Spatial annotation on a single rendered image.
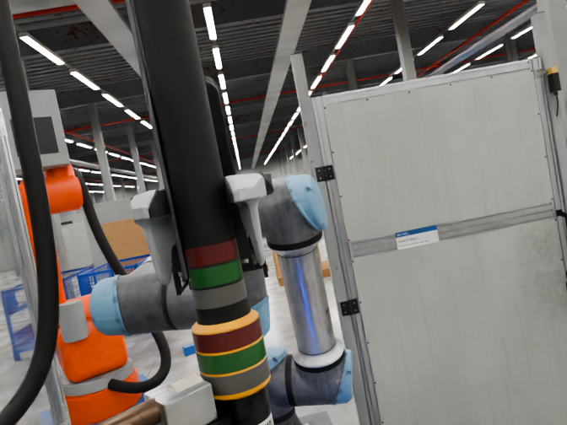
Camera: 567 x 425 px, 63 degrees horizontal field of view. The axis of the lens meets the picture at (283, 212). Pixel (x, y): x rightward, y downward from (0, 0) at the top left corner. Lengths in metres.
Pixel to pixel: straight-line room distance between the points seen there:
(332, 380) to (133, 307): 0.59
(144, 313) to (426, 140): 1.84
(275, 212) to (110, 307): 0.39
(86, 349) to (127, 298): 3.65
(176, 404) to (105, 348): 3.99
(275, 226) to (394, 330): 1.47
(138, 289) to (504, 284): 2.05
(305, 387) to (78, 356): 3.30
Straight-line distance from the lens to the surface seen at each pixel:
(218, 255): 0.28
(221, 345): 0.29
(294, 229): 0.89
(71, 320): 4.12
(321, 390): 1.08
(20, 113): 0.26
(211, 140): 0.29
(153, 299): 0.57
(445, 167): 2.28
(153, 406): 0.29
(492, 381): 2.55
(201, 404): 0.29
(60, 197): 4.30
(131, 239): 8.45
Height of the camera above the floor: 1.62
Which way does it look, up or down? 3 degrees down
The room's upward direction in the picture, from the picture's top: 11 degrees counter-clockwise
